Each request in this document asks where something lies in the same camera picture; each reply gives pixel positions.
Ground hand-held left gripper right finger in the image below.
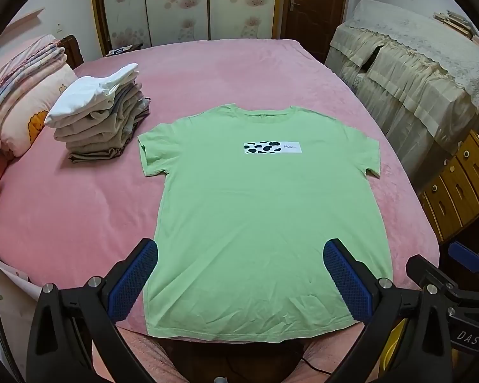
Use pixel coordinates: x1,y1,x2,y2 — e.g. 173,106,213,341
323,238,453,383

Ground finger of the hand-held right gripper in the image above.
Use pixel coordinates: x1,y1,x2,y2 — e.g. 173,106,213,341
406,254,460,294
448,242,479,293

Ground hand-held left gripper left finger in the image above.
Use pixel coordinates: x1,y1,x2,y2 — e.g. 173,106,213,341
26,238,159,383

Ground green T-shirt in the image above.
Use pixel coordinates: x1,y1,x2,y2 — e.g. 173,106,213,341
138,104,394,344

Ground stack of folded clothes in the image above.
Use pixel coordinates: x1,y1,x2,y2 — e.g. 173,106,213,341
44,63,151,166

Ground wooden drawer cabinet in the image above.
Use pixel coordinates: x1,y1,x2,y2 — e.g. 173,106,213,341
417,128,479,245

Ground pink bed blanket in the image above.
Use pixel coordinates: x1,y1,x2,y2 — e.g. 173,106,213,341
0,39,442,383

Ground floral white cloth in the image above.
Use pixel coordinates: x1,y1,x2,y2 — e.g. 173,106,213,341
0,255,41,330

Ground lace cloth covered furniture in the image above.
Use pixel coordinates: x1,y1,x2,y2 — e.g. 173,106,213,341
325,0,479,192

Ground dark wooden headboard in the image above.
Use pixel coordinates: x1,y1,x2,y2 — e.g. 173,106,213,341
59,35,84,69

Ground folded striped quilt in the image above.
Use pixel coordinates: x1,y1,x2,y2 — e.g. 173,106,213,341
0,34,69,102

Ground brown wooden door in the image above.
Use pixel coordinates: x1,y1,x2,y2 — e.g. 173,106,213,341
281,0,352,64

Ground floral wardrobe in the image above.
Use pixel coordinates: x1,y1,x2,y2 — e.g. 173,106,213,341
90,0,284,57

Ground black cable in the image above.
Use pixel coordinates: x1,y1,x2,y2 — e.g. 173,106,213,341
299,360,333,376

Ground pale wall shelf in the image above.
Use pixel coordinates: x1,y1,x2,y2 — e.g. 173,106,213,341
0,9,41,45

